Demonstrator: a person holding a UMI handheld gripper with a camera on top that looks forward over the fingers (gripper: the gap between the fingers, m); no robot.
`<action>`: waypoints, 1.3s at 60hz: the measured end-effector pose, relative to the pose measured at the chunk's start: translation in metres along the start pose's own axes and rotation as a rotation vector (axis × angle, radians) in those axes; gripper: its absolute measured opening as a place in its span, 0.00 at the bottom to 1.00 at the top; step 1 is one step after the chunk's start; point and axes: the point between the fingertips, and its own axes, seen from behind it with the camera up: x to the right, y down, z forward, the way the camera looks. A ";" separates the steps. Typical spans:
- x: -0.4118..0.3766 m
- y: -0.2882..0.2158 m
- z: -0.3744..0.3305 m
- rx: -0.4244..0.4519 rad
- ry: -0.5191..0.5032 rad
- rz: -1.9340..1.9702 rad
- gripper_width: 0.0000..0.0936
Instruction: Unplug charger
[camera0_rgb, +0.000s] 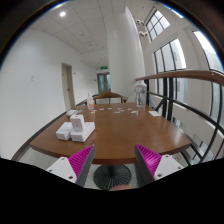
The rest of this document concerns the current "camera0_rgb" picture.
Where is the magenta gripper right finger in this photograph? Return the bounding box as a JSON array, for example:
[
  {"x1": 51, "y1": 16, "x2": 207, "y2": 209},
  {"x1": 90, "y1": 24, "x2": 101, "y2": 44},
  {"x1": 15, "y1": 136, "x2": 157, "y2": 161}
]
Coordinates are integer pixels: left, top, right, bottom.
[{"x1": 134, "y1": 144, "x2": 183, "y2": 187}]

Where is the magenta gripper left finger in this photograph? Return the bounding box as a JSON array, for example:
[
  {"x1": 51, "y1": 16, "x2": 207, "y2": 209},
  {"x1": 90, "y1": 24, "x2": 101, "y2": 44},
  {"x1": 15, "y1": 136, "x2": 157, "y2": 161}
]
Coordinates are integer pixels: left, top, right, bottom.
[{"x1": 47, "y1": 145, "x2": 95, "y2": 187}]

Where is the white charger plug cube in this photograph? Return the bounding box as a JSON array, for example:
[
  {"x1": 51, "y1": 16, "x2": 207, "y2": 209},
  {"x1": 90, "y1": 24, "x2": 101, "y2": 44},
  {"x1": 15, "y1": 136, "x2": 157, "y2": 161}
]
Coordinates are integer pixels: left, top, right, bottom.
[{"x1": 70, "y1": 115, "x2": 85, "y2": 131}]

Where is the black round table base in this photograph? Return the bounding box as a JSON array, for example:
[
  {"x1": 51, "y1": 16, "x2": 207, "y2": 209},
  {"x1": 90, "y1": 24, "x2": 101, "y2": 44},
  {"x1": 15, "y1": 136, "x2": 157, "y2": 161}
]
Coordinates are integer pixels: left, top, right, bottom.
[{"x1": 94, "y1": 165, "x2": 132, "y2": 190}]

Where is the white paper sheet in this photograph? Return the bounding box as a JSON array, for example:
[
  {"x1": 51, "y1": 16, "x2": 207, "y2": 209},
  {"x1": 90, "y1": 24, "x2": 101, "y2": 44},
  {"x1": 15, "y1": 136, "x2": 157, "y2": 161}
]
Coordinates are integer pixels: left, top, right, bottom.
[{"x1": 148, "y1": 111, "x2": 161, "y2": 117}]

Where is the wooden handrail with black railing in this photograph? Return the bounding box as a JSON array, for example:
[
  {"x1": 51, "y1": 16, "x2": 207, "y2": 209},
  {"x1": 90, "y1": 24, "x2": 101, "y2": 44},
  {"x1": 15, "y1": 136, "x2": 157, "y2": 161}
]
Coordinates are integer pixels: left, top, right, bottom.
[{"x1": 135, "y1": 69, "x2": 224, "y2": 165}]

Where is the wooden chair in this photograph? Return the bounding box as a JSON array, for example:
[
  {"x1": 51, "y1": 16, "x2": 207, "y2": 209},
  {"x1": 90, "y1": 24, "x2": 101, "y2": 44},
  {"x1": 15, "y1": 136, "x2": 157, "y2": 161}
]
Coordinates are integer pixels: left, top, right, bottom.
[{"x1": 94, "y1": 91, "x2": 128, "y2": 103}]

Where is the clear water bottle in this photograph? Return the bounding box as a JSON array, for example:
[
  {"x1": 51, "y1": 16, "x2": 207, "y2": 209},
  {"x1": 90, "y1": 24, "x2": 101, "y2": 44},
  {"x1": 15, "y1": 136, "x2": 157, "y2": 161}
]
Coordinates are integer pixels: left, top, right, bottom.
[{"x1": 135, "y1": 80, "x2": 147, "y2": 109}]

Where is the glass double door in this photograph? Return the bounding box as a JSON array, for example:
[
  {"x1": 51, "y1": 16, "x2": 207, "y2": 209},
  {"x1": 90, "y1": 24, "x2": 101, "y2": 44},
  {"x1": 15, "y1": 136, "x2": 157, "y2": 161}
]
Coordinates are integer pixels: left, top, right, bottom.
[{"x1": 97, "y1": 73, "x2": 111, "y2": 93}]

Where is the grey door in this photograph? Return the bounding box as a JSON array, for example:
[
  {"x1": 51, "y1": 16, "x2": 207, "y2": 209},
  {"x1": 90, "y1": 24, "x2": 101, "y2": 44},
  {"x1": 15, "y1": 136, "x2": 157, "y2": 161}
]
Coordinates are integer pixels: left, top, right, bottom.
[{"x1": 62, "y1": 64, "x2": 75, "y2": 110}]

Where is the green exit sign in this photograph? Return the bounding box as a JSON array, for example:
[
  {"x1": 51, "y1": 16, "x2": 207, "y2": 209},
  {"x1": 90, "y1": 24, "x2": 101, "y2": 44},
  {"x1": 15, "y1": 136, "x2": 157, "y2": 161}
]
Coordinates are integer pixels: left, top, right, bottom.
[{"x1": 100, "y1": 66, "x2": 108, "y2": 70}]

